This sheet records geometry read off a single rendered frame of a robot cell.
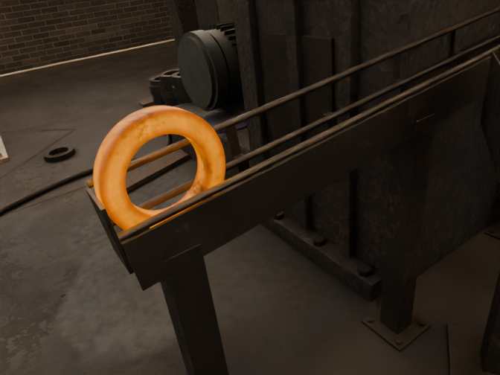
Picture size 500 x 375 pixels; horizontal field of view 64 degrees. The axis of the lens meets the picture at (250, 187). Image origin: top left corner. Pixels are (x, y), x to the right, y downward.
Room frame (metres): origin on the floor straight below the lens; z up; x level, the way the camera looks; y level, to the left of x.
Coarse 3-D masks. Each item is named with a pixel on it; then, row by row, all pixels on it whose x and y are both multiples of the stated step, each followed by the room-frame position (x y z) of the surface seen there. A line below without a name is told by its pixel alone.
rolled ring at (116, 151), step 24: (144, 120) 0.48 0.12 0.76; (168, 120) 0.50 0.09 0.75; (192, 120) 0.52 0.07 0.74; (120, 144) 0.46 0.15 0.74; (192, 144) 0.54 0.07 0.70; (216, 144) 0.53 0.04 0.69; (96, 168) 0.46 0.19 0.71; (120, 168) 0.46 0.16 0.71; (216, 168) 0.53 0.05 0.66; (96, 192) 0.46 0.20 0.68; (120, 192) 0.45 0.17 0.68; (192, 192) 0.53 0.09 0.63; (120, 216) 0.45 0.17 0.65; (144, 216) 0.47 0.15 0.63
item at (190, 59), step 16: (192, 32) 1.98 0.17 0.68; (208, 32) 2.00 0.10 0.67; (224, 32) 2.01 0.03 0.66; (192, 48) 1.95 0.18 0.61; (208, 48) 1.87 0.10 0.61; (224, 48) 1.91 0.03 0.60; (192, 64) 1.98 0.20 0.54; (208, 64) 1.85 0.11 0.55; (224, 64) 1.86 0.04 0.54; (192, 80) 2.01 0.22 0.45; (208, 80) 1.86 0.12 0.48; (224, 80) 1.85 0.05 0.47; (240, 80) 1.91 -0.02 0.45; (192, 96) 2.04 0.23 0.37; (208, 96) 1.88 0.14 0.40; (224, 96) 1.87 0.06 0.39; (240, 96) 1.97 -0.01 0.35; (192, 112) 2.14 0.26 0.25; (208, 112) 2.11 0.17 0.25; (240, 112) 1.95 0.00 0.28; (224, 144) 1.71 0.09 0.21; (240, 144) 1.61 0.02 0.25
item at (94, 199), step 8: (88, 192) 0.48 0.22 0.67; (96, 200) 0.45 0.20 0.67; (96, 208) 0.47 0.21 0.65; (104, 208) 0.43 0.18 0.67; (104, 216) 0.43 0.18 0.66; (104, 224) 0.46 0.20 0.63; (112, 232) 0.43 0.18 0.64; (112, 240) 0.45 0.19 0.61; (120, 248) 0.43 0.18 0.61; (120, 256) 0.45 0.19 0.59; (128, 264) 0.43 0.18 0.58
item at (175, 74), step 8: (168, 72) 2.69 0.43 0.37; (176, 72) 2.48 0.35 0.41; (152, 80) 2.80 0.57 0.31; (160, 80) 2.61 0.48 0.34; (168, 80) 2.56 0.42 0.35; (176, 80) 2.35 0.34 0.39; (152, 88) 2.77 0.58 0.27; (160, 88) 2.74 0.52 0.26; (168, 88) 2.56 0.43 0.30; (176, 88) 2.36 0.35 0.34; (184, 88) 2.33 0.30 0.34; (160, 96) 2.75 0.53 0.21; (168, 96) 2.56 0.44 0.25; (176, 96) 2.38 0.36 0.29; (184, 96) 2.34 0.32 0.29; (144, 104) 2.84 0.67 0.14; (152, 104) 2.86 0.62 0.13; (160, 104) 2.76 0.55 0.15; (168, 104) 2.57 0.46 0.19; (176, 104) 2.55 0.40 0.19
